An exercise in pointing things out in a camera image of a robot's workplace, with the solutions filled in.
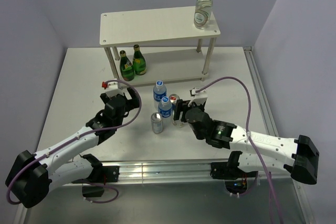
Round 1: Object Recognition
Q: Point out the red bull can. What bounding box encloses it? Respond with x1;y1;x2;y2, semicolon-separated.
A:
169;94;180;105

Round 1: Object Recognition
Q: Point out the water bottle blue label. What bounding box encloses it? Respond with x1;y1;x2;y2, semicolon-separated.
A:
153;80;167;110
158;96;173;125

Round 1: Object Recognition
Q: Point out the silver can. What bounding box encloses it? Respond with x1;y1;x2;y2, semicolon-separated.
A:
151;112;163;134

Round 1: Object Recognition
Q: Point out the clear glass bottle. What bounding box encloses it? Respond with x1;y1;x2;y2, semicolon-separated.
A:
194;0;213;29
172;120;184;128

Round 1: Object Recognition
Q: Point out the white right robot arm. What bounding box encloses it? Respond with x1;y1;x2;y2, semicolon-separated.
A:
174;99;320;185

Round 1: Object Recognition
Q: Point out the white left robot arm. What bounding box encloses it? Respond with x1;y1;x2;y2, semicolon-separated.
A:
5;87;142;208

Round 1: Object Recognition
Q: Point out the white two-tier shelf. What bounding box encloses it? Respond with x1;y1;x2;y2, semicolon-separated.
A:
99;6;221;86

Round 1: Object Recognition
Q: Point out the green bottle red label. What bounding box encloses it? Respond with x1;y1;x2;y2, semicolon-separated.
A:
119;50;135;81

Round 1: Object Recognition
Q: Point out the green bottle yellow label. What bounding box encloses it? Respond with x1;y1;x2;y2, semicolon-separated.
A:
133;45;146;76

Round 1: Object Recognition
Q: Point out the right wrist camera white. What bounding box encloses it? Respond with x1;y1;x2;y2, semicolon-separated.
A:
188;88;208;106

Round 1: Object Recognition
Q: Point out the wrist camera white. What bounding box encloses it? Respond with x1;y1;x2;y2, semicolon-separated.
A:
102;79;123;98
188;88;208;106

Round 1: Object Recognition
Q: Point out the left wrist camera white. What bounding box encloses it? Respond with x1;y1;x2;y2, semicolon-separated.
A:
102;79;123;98

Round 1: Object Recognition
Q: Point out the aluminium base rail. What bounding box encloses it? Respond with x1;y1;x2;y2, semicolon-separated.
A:
62;159;260;187

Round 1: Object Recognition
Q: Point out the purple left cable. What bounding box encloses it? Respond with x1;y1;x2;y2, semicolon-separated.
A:
6;79;142;205

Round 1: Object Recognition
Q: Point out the purple cable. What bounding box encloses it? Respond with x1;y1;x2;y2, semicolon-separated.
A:
6;79;142;205
196;77;286;224

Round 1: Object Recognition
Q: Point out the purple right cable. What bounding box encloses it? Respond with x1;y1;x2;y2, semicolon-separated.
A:
196;77;286;224

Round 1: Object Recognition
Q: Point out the aluminium side rail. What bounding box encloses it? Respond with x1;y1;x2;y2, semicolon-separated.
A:
243;47;316;223

